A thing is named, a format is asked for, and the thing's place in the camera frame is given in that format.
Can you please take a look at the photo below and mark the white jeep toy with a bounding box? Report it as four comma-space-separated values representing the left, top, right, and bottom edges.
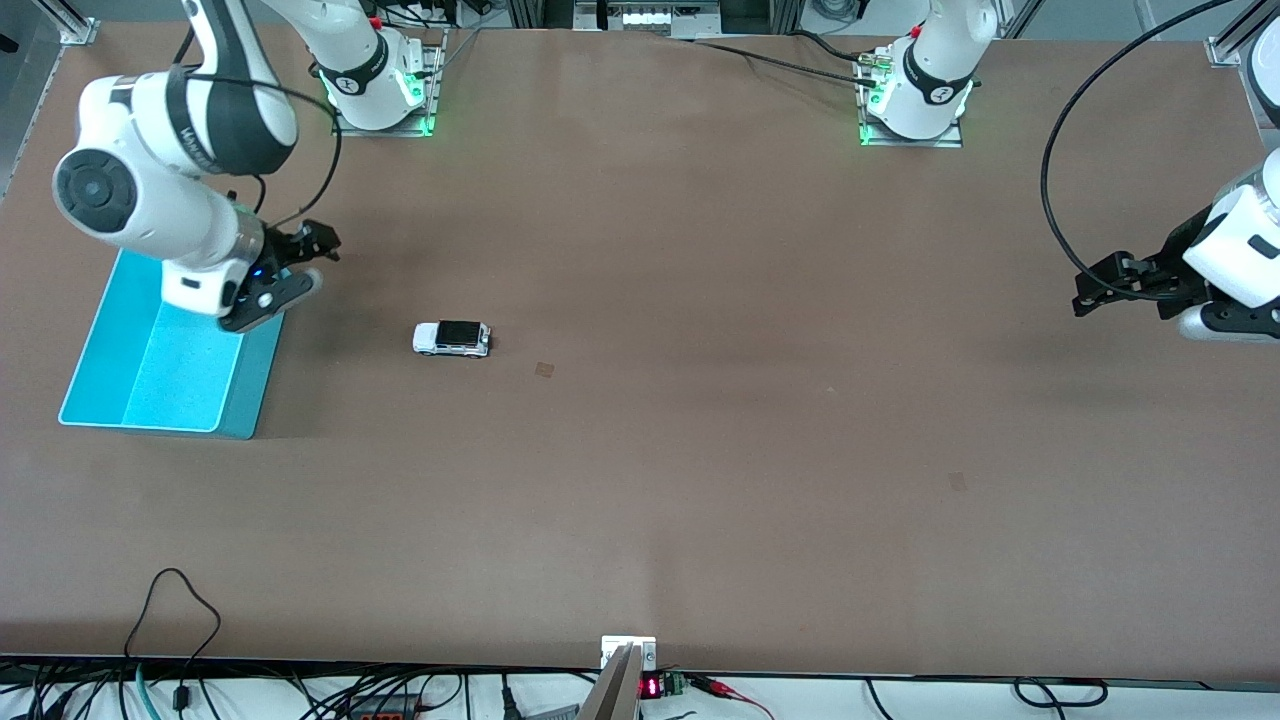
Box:
412, 320, 493, 359

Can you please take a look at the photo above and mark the cyan plastic bin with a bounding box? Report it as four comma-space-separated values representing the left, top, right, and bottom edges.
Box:
58, 250, 286, 441

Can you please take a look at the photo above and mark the grey lit control box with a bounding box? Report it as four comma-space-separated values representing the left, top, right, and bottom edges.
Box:
573, 0, 723, 39

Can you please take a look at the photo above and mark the grey metal bar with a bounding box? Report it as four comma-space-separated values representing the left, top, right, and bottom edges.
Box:
577, 643, 641, 720

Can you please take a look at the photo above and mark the red clip lead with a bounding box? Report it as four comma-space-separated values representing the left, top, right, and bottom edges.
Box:
688, 674, 776, 720

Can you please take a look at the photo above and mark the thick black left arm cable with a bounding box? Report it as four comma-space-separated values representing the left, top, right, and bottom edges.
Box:
1040, 0, 1241, 303

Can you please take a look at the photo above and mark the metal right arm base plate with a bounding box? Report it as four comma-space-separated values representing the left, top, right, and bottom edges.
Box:
330, 28, 447, 138

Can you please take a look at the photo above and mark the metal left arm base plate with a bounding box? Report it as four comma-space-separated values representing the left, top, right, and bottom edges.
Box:
858, 50, 964, 149

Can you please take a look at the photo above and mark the aluminium frame corner post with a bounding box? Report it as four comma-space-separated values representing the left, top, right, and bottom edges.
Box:
35, 0, 101, 47
1205, 0, 1280, 69

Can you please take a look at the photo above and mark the short black table cable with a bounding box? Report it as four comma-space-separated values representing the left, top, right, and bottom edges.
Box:
790, 30, 881, 63

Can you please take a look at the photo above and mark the long black table cable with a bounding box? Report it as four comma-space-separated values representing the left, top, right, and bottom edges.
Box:
688, 38, 883, 89

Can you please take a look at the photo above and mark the black coiled cable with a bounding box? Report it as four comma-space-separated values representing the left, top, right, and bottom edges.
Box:
1013, 677, 1109, 709

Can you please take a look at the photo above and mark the thin black looped cable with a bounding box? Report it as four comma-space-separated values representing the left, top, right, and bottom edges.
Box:
122, 567, 223, 713

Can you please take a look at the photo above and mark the white mount bracket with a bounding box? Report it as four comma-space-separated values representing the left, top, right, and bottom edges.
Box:
601, 636, 658, 671

